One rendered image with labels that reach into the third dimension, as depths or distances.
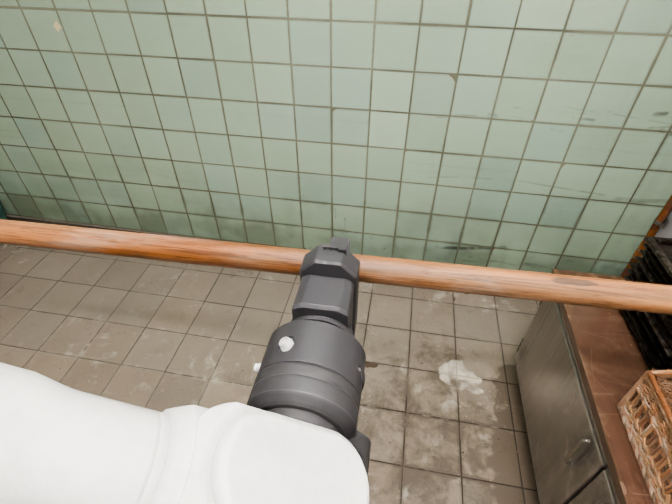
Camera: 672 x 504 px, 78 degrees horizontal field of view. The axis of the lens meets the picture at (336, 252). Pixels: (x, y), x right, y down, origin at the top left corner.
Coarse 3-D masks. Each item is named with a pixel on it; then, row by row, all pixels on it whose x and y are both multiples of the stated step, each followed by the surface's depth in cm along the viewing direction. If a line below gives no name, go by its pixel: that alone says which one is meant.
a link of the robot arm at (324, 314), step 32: (320, 256) 38; (352, 256) 39; (320, 288) 37; (352, 288) 38; (320, 320) 36; (352, 320) 42; (288, 352) 32; (320, 352) 32; (352, 352) 34; (352, 384) 32
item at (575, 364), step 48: (528, 336) 151; (576, 336) 114; (624, 336) 114; (528, 384) 146; (576, 384) 111; (624, 384) 103; (528, 432) 140; (576, 432) 108; (624, 432) 94; (576, 480) 105; (624, 480) 86
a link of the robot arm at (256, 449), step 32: (192, 416) 23; (224, 416) 23; (256, 416) 24; (160, 448) 22; (192, 448) 22; (224, 448) 22; (256, 448) 22; (288, 448) 24; (320, 448) 25; (352, 448) 27; (160, 480) 21; (192, 480) 21; (224, 480) 21; (256, 480) 22; (288, 480) 23; (320, 480) 24; (352, 480) 26
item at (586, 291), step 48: (0, 240) 50; (48, 240) 48; (96, 240) 48; (144, 240) 47; (192, 240) 47; (432, 288) 44; (480, 288) 43; (528, 288) 42; (576, 288) 41; (624, 288) 41
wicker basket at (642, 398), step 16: (640, 384) 91; (656, 384) 86; (624, 400) 96; (640, 400) 91; (656, 400) 85; (624, 416) 95; (640, 416) 96; (656, 416) 85; (640, 432) 89; (656, 432) 84; (640, 448) 88; (656, 448) 84; (640, 464) 88; (656, 464) 83; (656, 480) 83; (656, 496) 82
